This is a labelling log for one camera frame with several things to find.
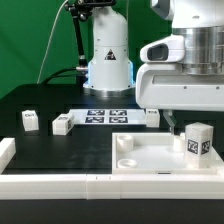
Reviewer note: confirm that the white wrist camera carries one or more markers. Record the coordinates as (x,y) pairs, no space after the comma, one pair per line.
(166,50)

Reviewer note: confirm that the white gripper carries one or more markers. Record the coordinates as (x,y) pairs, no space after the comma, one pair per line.
(164,86)

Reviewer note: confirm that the white square tabletop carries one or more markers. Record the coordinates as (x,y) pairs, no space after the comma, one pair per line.
(154,153)

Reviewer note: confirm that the white U-shaped fence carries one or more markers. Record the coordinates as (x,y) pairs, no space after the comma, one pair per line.
(107,186)

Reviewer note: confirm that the white marker sheet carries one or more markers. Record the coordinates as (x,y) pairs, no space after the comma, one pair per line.
(109,116)

